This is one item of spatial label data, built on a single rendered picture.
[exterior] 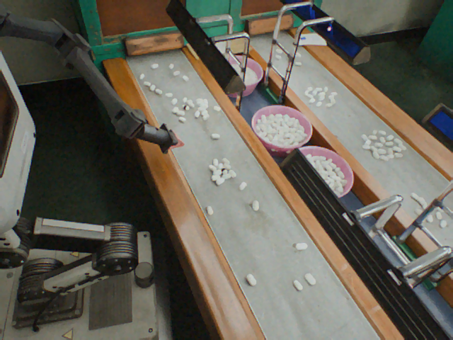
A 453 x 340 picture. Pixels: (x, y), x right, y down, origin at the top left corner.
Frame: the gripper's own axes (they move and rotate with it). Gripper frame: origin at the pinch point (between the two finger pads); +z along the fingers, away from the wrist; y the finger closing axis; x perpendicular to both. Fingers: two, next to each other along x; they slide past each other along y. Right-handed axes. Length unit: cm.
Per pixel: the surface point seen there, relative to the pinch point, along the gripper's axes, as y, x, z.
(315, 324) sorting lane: -74, -2, 15
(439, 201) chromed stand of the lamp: -63, -48, 35
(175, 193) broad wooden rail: -16.5, 10.4, -3.1
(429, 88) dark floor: 58, -102, 255
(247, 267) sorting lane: -51, 5, 7
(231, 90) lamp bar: -3.2, -28.5, -1.7
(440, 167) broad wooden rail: -45, -56, 78
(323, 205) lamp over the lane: -56, -31, -4
